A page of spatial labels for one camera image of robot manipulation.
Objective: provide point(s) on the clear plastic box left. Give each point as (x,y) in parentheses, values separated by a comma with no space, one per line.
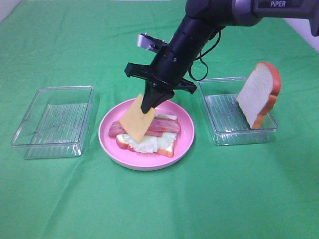
(56,123)

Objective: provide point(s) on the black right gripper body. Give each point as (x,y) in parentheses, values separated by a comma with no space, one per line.
(167,69)

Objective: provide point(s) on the clear plastic box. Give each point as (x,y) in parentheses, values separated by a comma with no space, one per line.
(56,123)
(226,122)

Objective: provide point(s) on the toast bread slice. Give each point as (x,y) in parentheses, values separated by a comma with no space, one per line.
(167,150)
(259,93)

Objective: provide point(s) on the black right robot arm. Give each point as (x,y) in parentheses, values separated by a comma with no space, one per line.
(203,20)

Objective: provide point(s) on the green lettuce leaf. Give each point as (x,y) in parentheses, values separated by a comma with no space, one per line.
(147,144)

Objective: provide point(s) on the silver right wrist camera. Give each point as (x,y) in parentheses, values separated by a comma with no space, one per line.
(150,43)

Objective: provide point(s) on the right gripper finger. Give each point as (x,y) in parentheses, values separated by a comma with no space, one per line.
(154,95)

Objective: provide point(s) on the yellow cheese slice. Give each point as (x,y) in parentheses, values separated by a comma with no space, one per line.
(135,122)

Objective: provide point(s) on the bacon strip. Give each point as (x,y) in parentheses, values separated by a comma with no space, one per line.
(165,125)
(116,129)

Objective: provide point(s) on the clear plastic box right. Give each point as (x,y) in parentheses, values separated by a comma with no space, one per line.
(226,122)

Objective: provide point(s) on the pink round plate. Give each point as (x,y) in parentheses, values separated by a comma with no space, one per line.
(147,161)

